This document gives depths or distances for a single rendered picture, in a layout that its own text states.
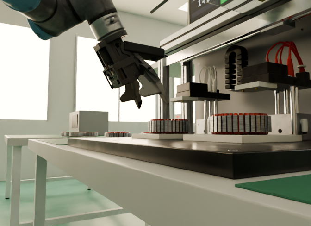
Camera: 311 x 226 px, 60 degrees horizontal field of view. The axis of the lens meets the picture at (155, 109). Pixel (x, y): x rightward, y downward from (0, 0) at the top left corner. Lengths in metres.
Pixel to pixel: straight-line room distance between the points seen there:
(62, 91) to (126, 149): 4.83
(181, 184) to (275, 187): 0.07
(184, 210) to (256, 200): 0.07
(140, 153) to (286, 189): 0.22
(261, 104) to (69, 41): 4.86
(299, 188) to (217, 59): 0.79
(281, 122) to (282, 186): 0.42
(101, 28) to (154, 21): 5.70
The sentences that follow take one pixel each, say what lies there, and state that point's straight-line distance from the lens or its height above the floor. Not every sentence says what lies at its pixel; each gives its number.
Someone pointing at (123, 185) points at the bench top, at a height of 0.72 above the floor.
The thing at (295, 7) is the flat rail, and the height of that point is 1.02.
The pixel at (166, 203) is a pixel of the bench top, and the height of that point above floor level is 0.73.
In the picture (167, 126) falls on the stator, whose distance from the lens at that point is 0.67.
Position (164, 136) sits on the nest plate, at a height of 0.78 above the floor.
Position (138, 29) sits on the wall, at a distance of 6.06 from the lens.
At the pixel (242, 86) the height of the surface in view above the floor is 0.88.
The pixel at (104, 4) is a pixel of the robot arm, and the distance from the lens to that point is 0.66.
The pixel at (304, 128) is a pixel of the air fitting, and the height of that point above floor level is 0.79.
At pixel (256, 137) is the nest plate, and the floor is 0.78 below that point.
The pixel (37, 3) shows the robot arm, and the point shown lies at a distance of 0.58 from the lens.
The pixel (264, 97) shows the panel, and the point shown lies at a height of 0.88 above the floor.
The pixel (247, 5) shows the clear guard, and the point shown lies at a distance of 0.66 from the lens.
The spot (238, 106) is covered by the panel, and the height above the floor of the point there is 0.86.
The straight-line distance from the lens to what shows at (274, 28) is 0.71.
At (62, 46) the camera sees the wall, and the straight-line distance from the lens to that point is 5.40.
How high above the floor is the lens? 0.79
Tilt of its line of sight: 5 degrees up
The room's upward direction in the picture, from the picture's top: straight up
